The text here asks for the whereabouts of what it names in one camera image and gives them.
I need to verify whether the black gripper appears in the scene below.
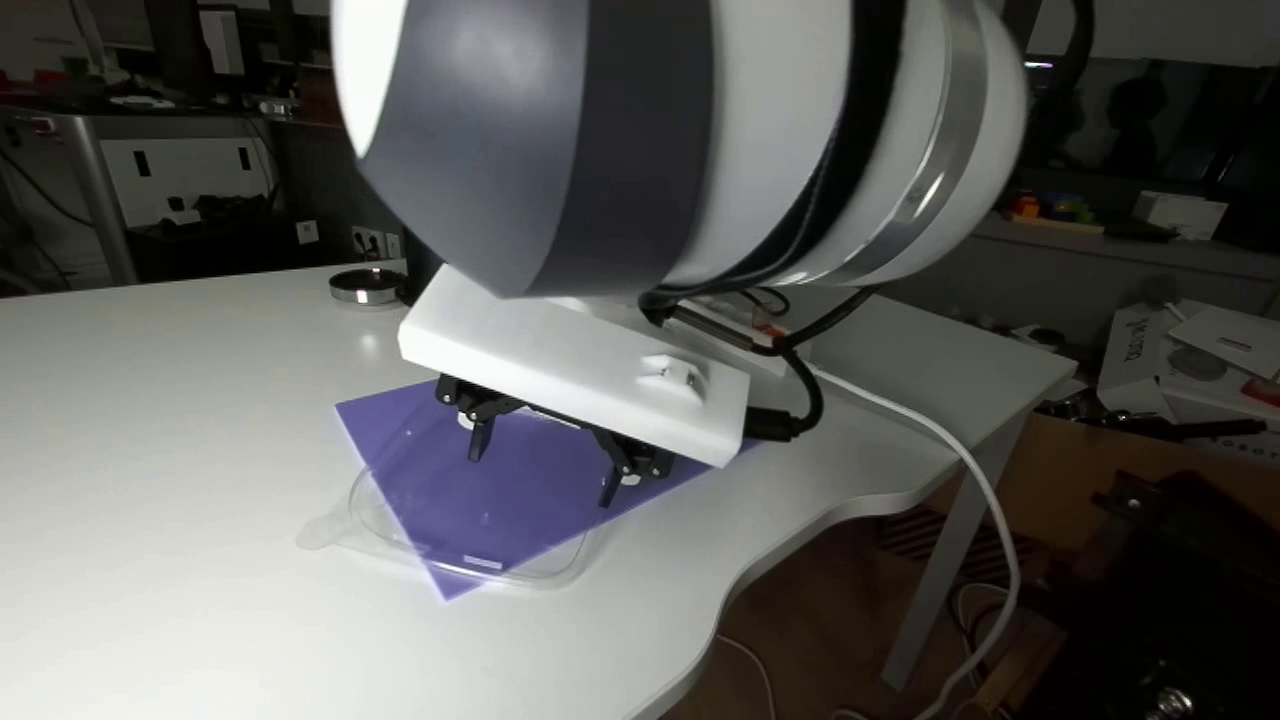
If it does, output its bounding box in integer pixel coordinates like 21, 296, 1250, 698
433, 373, 668, 513

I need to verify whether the clear plastic clamshell container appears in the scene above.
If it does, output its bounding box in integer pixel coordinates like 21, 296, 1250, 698
297, 443, 634, 601

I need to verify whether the purple rectangular mat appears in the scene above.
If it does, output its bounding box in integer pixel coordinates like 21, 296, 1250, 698
333, 375, 710, 603

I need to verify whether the round silver disk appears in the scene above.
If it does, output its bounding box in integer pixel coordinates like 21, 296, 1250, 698
327, 265, 410, 309

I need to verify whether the grey metal table leg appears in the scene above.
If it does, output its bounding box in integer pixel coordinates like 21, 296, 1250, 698
874, 410, 1041, 695

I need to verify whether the white metal cabinet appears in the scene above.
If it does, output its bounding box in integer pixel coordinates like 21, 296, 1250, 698
71, 112, 285, 278

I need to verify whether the small orange object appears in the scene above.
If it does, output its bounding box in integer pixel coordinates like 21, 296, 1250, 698
1009, 192, 1059, 227

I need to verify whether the grey cabinet counter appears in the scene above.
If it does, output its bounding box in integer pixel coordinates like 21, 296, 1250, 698
914, 211, 1280, 350

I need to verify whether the white printed box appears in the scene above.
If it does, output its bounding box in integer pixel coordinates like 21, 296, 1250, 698
1094, 296, 1280, 431

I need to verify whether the white paper sign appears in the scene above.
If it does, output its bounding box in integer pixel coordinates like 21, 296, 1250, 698
1130, 187, 1233, 246

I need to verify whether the white wrist mount plate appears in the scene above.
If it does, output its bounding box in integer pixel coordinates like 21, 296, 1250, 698
396, 259, 753, 472

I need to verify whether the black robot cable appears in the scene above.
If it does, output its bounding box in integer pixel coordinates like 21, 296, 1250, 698
634, 282, 828, 443

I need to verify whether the white power strip cable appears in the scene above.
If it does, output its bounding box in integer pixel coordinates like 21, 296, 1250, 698
796, 354, 1026, 720

